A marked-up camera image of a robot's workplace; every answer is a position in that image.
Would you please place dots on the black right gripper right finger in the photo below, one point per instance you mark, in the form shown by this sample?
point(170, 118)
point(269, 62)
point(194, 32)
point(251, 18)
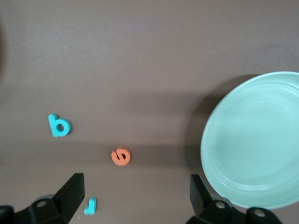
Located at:
point(210, 212)

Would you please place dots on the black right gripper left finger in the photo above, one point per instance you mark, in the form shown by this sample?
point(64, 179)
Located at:
point(58, 210)

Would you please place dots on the teal foam letter r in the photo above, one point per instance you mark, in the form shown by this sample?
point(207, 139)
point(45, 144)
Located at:
point(92, 205)

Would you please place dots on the orange foam letter e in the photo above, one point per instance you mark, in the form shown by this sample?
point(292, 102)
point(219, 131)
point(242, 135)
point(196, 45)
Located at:
point(114, 161)

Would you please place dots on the teal foam letter b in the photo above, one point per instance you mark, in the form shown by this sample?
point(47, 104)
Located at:
point(52, 126)

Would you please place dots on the pale green plate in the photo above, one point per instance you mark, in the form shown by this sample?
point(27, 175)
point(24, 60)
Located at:
point(252, 140)

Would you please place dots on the brown table cover sheet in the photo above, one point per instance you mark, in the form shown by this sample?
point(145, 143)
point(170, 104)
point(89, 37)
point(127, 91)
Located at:
point(140, 70)

